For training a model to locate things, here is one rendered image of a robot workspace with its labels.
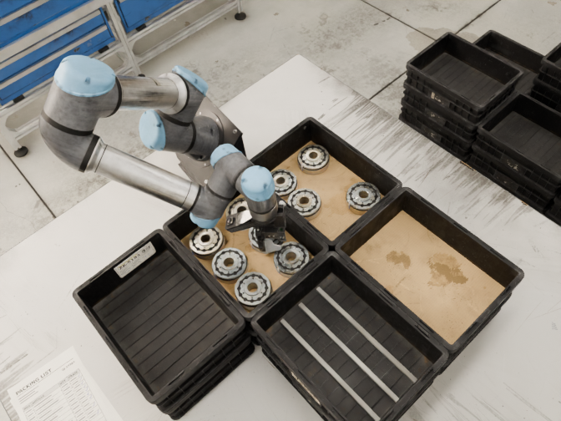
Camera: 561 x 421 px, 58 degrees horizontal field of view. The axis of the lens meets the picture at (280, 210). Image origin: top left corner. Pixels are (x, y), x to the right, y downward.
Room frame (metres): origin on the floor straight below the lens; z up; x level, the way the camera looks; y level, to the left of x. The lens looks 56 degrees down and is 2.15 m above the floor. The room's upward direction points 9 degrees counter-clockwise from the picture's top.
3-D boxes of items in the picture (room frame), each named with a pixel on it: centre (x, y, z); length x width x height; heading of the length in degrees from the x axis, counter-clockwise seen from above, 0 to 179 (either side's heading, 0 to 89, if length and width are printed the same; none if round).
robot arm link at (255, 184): (0.74, 0.04, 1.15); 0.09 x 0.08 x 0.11; 33
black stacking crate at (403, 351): (0.42, -0.11, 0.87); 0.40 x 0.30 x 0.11; 34
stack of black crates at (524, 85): (1.84, -1.21, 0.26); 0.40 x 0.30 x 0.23; 34
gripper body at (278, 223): (0.75, 0.03, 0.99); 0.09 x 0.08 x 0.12; 80
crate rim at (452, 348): (0.59, -0.36, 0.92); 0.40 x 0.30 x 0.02; 34
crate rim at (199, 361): (0.58, 0.36, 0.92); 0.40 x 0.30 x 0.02; 34
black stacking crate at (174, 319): (0.58, 0.36, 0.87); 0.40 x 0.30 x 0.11; 34
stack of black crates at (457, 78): (1.61, -0.88, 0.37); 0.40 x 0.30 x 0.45; 34
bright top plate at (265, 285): (0.62, 0.11, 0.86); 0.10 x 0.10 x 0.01
